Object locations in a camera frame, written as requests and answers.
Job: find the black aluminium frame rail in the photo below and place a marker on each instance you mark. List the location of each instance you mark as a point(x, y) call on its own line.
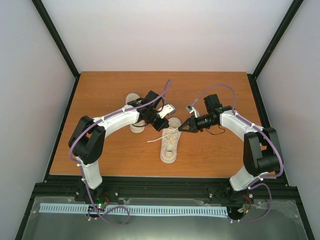
point(120, 189)

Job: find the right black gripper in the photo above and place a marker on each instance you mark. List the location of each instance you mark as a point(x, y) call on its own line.
point(193, 125)

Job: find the black frame post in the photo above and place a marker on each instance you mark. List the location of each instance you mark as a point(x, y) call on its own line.
point(50, 26)
point(283, 26)

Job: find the green lit circuit board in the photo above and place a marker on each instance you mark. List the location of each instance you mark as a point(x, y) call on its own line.
point(101, 202)

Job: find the left black frame post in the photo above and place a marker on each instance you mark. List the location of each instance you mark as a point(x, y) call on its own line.
point(50, 26)

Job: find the right black frame post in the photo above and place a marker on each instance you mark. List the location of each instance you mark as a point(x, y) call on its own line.
point(283, 26)

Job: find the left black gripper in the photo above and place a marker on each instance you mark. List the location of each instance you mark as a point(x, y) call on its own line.
point(162, 126)

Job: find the light blue cable duct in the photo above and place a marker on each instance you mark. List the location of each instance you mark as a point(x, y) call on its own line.
point(136, 210)

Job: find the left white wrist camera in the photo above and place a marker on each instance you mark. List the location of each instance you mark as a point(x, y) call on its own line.
point(167, 109)

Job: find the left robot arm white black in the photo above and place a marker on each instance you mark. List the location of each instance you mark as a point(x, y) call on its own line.
point(87, 141)

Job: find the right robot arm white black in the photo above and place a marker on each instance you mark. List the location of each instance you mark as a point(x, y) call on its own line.
point(262, 156)

